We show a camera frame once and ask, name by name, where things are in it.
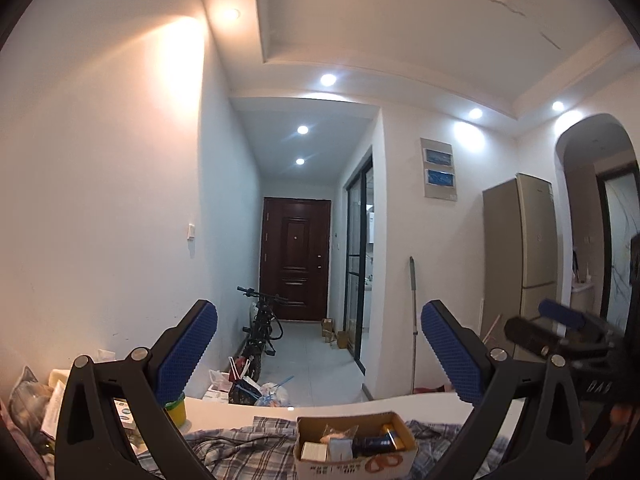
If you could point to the beige refrigerator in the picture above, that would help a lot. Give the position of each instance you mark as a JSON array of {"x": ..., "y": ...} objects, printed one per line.
[{"x": 520, "y": 250}]

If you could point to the pale blue packet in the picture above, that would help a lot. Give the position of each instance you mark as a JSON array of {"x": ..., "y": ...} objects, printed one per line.
[{"x": 340, "y": 451}]

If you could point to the small cardboard carton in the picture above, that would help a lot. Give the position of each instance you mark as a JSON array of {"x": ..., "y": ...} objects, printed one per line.
[
  {"x": 328, "y": 330},
  {"x": 344, "y": 340}
]

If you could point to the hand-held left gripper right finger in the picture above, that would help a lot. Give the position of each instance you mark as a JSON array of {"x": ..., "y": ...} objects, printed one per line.
[{"x": 450, "y": 350}]

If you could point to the black plastic bag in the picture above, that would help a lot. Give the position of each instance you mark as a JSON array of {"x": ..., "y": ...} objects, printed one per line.
[{"x": 240, "y": 395}]

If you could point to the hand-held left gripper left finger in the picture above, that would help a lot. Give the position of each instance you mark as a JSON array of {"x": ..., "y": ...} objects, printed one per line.
[{"x": 187, "y": 350}]

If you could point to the grey electrical panel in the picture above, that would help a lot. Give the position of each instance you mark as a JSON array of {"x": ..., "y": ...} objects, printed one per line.
[{"x": 439, "y": 170}]

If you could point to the white light switch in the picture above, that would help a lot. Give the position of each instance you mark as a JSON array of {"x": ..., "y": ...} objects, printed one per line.
[{"x": 191, "y": 230}]

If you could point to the black bicycle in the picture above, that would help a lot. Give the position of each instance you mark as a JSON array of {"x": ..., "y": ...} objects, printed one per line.
[{"x": 260, "y": 325}]

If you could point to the dark framed frosted glass door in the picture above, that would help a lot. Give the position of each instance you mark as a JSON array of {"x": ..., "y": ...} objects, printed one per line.
[{"x": 620, "y": 240}]

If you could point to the yellow container with green rim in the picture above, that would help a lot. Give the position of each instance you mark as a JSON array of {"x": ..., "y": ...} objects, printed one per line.
[{"x": 176, "y": 410}]

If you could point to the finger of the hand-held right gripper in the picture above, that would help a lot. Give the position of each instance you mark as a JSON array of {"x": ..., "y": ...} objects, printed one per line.
[
  {"x": 530, "y": 332},
  {"x": 560, "y": 312}
]

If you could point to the white vanity cabinet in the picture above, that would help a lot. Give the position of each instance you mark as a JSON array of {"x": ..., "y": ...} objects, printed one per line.
[{"x": 582, "y": 295}]

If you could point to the warm recessed ceiling light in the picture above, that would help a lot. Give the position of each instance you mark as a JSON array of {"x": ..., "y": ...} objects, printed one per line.
[{"x": 229, "y": 13}]

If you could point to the small white box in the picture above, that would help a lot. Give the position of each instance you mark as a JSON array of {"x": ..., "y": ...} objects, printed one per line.
[{"x": 313, "y": 451}]

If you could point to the clear plastic bag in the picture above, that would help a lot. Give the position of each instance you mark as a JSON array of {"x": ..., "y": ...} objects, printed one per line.
[{"x": 30, "y": 400}]

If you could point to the blue plaid shirt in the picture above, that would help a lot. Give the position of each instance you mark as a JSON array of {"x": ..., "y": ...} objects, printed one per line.
[{"x": 240, "y": 440}]

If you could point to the dark blue packet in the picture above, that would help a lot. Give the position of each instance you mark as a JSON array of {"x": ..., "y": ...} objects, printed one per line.
[{"x": 370, "y": 445}]

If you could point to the person's right hand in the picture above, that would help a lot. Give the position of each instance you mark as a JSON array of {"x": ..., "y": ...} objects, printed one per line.
[{"x": 621, "y": 415}]

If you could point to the white plastic bag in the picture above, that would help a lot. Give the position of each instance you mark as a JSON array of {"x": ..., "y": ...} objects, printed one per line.
[{"x": 275, "y": 395}]

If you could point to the black framed sliding glass door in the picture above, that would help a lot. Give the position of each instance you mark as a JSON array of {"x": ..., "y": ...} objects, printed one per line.
[{"x": 357, "y": 260}]

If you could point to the white box with black text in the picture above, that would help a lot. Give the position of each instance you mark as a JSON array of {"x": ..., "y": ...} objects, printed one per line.
[{"x": 52, "y": 410}]

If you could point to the cardboard box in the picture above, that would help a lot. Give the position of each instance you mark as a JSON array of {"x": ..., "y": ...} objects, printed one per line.
[{"x": 350, "y": 470}]

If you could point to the dark brown entrance door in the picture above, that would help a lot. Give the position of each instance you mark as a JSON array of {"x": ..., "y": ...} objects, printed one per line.
[{"x": 295, "y": 260}]

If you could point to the flat white box blue print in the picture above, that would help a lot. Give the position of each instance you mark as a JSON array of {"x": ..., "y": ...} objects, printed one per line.
[{"x": 122, "y": 412}]

